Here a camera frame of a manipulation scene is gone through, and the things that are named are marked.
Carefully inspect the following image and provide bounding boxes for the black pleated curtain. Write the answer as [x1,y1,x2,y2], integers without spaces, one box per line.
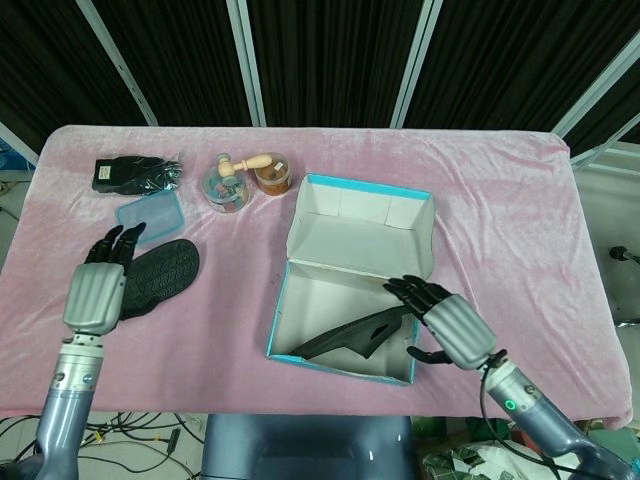
[0,0,640,156]

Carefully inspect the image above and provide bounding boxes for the black stand knob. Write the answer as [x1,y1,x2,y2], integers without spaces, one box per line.
[607,244,640,264]

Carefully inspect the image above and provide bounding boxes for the teal cardboard shoe box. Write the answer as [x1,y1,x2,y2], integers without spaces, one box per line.
[264,172,436,389]

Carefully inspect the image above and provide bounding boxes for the clear jar of rubber bands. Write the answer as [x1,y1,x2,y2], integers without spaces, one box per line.
[253,152,293,198]

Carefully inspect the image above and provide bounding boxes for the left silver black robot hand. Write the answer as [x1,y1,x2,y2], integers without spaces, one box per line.
[62,223,147,335]

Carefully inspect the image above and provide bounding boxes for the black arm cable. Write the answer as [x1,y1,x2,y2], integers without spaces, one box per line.
[478,349,566,480]

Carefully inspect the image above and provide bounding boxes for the black rubber slipper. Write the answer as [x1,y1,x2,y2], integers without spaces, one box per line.
[288,305,416,362]
[118,238,204,321]

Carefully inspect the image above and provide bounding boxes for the white metal frame post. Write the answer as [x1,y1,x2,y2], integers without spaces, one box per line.
[74,0,160,126]
[224,0,259,126]
[239,0,267,126]
[0,122,39,166]
[397,0,448,127]
[389,0,436,127]
[549,74,640,151]

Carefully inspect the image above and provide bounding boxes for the green white plastic bag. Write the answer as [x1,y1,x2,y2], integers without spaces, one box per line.
[417,417,511,480]

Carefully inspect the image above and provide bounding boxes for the wooden toy hammer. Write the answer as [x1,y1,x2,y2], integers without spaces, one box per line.
[215,153,274,182]

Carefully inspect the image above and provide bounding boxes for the clear jar of colourful clips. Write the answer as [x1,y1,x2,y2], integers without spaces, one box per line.
[201,167,255,215]

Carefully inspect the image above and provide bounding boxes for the clear container with blue lid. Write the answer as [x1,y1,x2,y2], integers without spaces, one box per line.
[115,193,185,250]

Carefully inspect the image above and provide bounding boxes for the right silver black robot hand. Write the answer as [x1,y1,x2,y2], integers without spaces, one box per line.
[382,274,499,371]

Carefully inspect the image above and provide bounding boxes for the bagged black gloves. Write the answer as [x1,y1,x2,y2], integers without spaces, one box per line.
[91,154,184,196]

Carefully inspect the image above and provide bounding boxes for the pink velvet tablecloth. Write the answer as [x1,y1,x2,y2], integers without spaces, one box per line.
[0,124,629,431]

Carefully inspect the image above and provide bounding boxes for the blue-grey robot torso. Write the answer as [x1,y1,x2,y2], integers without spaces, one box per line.
[202,413,419,480]

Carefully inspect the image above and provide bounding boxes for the black floor cable with plug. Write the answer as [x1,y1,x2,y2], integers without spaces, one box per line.
[84,412,182,457]

